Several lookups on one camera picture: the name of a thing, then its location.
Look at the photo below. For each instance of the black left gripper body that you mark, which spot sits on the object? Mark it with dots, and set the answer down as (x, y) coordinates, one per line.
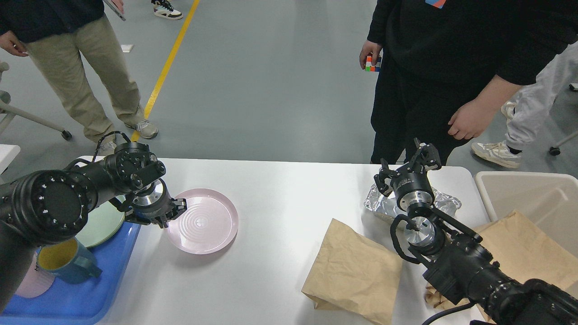
(147, 203)

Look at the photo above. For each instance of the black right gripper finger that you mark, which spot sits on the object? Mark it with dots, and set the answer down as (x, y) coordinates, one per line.
(426, 158)
(383, 180)

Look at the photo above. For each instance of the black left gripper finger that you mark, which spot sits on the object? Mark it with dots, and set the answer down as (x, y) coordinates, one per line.
(170, 210)
(128, 212)

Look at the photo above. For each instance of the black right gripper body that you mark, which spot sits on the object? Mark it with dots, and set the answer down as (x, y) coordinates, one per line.
(413, 191)

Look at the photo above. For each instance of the pink plate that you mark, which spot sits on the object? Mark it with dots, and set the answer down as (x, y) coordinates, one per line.
(208, 225)

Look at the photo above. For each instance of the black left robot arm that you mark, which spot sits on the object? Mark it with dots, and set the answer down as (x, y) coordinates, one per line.
(48, 207)

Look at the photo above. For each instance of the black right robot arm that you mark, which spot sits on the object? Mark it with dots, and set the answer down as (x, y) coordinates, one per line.
(456, 263)

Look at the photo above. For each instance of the green plate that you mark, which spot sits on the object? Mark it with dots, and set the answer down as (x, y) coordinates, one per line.
(103, 223)

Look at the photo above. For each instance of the aluminium foil tray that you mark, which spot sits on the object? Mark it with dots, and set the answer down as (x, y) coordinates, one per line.
(387, 209)

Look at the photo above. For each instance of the blue mug yellow inside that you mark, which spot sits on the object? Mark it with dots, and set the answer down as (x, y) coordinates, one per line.
(71, 261)

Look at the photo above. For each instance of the person in black clothes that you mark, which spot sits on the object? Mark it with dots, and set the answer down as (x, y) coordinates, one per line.
(449, 65)

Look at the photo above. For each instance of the flat brown paper bag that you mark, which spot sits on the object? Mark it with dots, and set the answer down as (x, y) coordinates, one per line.
(353, 273)

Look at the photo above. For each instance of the colourful puzzle cube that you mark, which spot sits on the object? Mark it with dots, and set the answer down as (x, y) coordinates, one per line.
(370, 67)

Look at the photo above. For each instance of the person in grey sweatpants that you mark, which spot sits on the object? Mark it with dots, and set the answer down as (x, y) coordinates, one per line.
(528, 109)

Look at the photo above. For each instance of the crumpled brown paper ball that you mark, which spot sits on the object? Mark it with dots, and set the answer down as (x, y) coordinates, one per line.
(435, 299)

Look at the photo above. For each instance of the blue plastic tray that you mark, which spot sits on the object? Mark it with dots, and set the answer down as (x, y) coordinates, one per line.
(85, 303)

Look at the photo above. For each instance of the pink mug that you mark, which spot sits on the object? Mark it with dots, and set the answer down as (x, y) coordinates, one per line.
(36, 281)

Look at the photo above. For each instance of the large brown paper bag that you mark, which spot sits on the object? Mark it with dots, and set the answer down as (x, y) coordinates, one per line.
(525, 252)

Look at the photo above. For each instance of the beige plastic bin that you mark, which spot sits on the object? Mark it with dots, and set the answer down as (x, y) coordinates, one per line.
(549, 200)

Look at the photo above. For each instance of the white chair legs left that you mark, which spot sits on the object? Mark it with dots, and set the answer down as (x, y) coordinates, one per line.
(11, 112)

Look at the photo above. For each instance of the white sneaker top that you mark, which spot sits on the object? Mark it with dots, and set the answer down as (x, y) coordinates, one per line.
(164, 9)

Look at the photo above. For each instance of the person in khaki trousers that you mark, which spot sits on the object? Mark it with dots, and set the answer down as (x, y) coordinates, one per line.
(60, 36)

